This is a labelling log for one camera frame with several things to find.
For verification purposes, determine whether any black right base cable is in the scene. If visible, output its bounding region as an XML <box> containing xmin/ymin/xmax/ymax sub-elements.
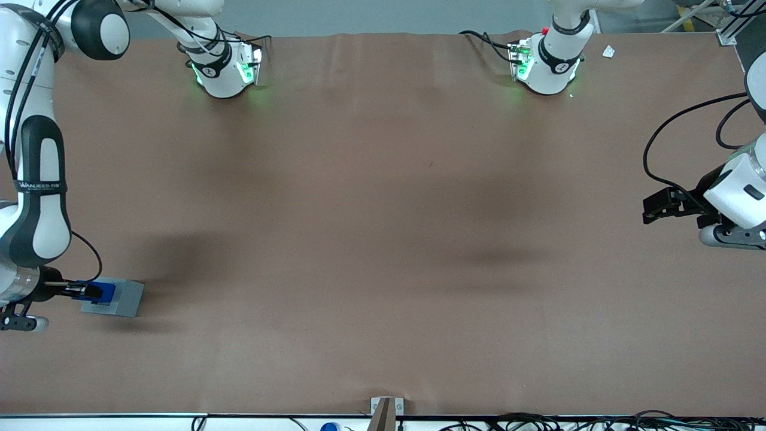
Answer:
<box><xmin>150</xmin><ymin>0</ymin><xmax>273</xmax><ymax>56</ymax></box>

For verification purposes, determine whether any short black looped cable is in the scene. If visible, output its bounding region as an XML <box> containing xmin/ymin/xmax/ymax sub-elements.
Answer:
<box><xmin>715</xmin><ymin>98</ymin><xmax>752</xmax><ymax>150</ymax></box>

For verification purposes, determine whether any gray square base block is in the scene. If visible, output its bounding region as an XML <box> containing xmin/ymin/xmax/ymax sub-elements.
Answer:
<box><xmin>80</xmin><ymin>278</ymin><xmax>145</xmax><ymax>318</ymax></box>

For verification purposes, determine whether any black left base cable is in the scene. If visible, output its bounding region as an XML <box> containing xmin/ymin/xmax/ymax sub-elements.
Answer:
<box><xmin>459</xmin><ymin>30</ymin><xmax>516</xmax><ymax>63</ymax></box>

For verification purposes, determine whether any metal base connector bracket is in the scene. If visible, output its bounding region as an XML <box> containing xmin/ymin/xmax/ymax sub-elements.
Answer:
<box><xmin>508</xmin><ymin>38</ymin><xmax>534</xmax><ymax>82</ymax></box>
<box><xmin>238</xmin><ymin>40</ymin><xmax>265</xmax><ymax>86</ymax></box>

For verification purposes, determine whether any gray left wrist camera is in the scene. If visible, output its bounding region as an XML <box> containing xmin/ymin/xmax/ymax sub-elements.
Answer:
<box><xmin>698</xmin><ymin>223</ymin><xmax>766</xmax><ymax>250</ymax></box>

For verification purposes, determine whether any metal camera post bracket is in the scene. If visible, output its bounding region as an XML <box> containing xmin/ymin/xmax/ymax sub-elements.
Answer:
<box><xmin>370</xmin><ymin>396</ymin><xmax>405</xmax><ymax>431</ymax></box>

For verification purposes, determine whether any black cable tangle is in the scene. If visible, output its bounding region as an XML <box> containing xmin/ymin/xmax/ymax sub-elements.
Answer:
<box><xmin>598</xmin><ymin>409</ymin><xmax>766</xmax><ymax>431</ymax></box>
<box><xmin>440</xmin><ymin>411</ymin><xmax>563</xmax><ymax>431</ymax></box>

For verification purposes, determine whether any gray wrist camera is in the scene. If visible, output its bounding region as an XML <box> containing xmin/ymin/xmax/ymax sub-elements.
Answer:
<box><xmin>0</xmin><ymin>302</ymin><xmax>50</xmax><ymax>333</ymax></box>
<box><xmin>698</xmin><ymin>223</ymin><xmax>766</xmax><ymax>250</ymax></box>

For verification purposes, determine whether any black base cable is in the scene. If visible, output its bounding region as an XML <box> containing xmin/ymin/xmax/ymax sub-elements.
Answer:
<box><xmin>150</xmin><ymin>0</ymin><xmax>273</xmax><ymax>56</ymax></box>
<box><xmin>459</xmin><ymin>30</ymin><xmax>516</xmax><ymax>63</ymax></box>

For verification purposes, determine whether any long black left wrist cable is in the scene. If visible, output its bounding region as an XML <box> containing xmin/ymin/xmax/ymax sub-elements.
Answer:
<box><xmin>643</xmin><ymin>93</ymin><xmax>750</xmax><ymax>201</ymax></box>

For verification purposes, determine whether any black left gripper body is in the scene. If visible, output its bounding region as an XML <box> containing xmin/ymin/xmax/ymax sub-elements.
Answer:
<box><xmin>688</xmin><ymin>165</ymin><xmax>728</xmax><ymax>218</ymax></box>

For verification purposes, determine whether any brown paper table cover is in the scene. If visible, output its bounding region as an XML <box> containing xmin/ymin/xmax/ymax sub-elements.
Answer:
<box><xmin>0</xmin><ymin>30</ymin><xmax>766</xmax><ymax>417</ymax></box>

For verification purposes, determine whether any aluminium frame profile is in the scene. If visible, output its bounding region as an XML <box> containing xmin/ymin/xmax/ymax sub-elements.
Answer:
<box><xmin>715</xmin><ymin>0</ymin><xmax>766</xmax><ymax>46</ymax></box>

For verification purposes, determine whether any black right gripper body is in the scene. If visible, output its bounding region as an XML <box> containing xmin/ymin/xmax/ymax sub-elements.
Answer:
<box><xmin>37</xmin><ymin>280</ymin><xmax>68</xmax><ymax>302</ymax></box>

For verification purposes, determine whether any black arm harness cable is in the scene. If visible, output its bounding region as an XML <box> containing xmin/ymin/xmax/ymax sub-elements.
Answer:
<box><xmin>3</xmin><ymin>0</ymin><xmax>81</xmax><ymax>180</ymax></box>

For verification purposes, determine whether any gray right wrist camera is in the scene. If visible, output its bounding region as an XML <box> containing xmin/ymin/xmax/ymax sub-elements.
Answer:
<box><xmin>0</xmin><ymin>302</ymin><xmax>50</xmax><ymax>333</ymax></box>

